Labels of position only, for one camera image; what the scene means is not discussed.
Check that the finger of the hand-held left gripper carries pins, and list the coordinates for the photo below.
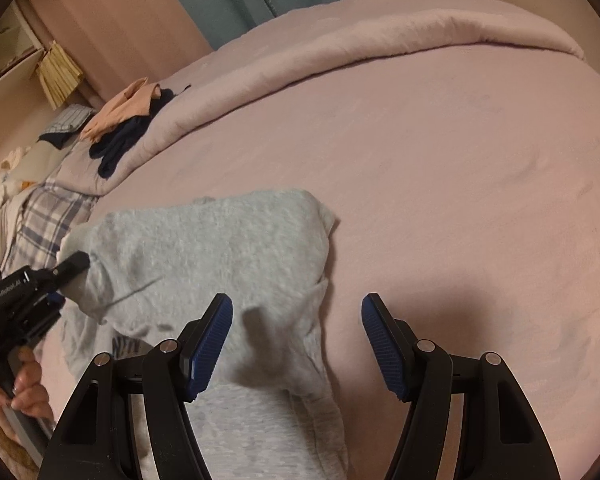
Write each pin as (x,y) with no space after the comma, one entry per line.
(73,263)
(56,301)

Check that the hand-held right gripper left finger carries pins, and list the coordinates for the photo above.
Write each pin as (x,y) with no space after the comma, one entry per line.
(211,342)

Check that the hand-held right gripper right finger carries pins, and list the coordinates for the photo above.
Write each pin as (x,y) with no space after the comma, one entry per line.
(380,342)

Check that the grey sweatshirt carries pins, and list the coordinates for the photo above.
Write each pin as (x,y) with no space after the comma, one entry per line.
(205,250)

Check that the white clothes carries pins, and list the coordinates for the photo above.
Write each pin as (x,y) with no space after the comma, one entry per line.
(0,200)

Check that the person's left hand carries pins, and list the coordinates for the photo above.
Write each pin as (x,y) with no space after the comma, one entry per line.
(27,390)

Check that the plaid cloth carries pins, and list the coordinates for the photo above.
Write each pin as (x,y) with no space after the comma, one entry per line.
(45,215)

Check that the navy garment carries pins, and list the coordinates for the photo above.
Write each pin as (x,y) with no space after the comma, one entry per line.
(125,142)

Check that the striped blue folded cloth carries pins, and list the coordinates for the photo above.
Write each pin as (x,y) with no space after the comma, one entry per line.
(70,120)

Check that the peach garment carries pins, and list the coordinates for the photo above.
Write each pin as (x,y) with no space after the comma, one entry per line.
(120,110)

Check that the pink bed sheet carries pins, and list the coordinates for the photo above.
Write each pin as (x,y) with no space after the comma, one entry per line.
(455,185)

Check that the yellow hanging towel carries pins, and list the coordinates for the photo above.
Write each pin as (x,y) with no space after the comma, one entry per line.
(60,75)

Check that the white shelf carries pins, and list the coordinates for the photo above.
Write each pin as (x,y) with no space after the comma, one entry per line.
(5,40)

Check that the pink comforter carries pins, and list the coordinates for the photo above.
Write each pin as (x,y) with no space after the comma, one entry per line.
(330,45)

